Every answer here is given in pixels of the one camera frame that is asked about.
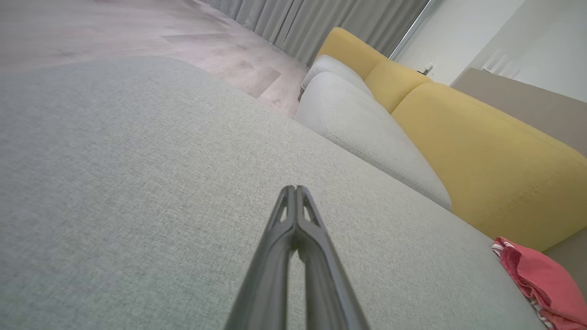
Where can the grey pleated curtain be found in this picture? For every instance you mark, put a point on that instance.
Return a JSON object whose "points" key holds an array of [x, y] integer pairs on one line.
{"points": [[321, 23]]}

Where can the taupe panel behind sofa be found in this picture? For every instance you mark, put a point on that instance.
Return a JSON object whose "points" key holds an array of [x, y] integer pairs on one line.
{"points": [[527, 105]]}

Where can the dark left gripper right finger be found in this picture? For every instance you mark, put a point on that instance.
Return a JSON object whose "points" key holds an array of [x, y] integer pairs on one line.
{"points": [[325, 284]]}

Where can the small dark wall fixture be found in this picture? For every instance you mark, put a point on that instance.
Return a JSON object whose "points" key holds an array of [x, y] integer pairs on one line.
{"points": [[427, 70]]}

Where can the small yellow sofa back cushion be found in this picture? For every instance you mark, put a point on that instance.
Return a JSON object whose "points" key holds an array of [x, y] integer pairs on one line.
{"points": [[348, 48], [394, 82]]}

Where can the small grey sofa cushion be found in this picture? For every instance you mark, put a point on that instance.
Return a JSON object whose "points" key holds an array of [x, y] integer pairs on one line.
{"points": [[335, 68]]}

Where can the wide yellow sofa back cushion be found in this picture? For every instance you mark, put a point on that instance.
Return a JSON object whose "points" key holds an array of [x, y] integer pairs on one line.
{"points": [[481, 151]]}

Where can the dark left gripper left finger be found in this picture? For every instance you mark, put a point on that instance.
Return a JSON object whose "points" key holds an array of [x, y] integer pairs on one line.
{"points": [[270, 275]]}

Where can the long grey sofa seat cushion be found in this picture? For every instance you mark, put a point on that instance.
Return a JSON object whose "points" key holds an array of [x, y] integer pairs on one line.
{"points": [[357, 123]]}

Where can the red shorts with white stripe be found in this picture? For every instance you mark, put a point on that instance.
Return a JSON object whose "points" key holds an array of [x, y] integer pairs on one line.
{"points": [[545, 279]]}

